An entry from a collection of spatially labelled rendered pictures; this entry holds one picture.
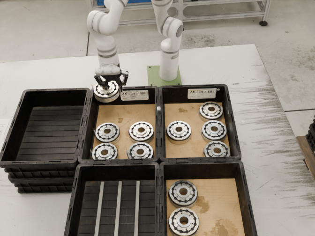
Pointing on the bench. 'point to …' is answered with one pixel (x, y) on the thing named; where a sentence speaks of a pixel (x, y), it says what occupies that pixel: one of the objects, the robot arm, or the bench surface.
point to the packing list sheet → (3, 129)
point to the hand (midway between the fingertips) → (114, 89)
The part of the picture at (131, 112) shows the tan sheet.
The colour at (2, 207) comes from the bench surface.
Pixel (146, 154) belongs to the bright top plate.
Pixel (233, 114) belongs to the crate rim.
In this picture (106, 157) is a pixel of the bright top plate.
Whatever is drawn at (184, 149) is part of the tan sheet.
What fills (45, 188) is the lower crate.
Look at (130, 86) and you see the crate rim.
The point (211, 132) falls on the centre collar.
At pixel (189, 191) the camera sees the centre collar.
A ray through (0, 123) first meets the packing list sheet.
